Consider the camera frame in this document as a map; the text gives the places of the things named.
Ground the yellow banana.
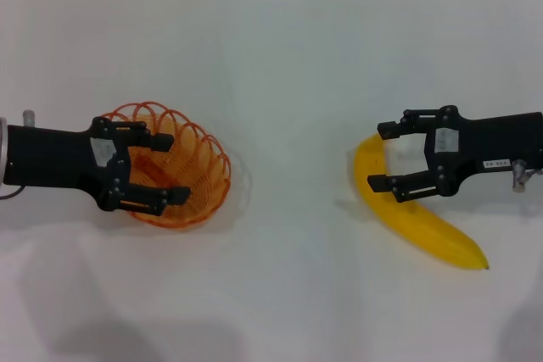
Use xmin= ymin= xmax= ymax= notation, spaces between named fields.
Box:
xmin=353 ymin=132 xmax=490 ymax=271

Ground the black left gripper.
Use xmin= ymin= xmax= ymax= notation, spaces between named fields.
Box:
xmin=6 ymin=117 xmax=192 ymax=216

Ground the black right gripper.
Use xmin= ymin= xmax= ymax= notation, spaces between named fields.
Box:
xmin=367 ymin=105 xmax=543 ymax=204

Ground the orange wire basket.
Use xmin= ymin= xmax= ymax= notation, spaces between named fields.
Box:
xmin=101 ymin=101 xmax=232 ymax=230

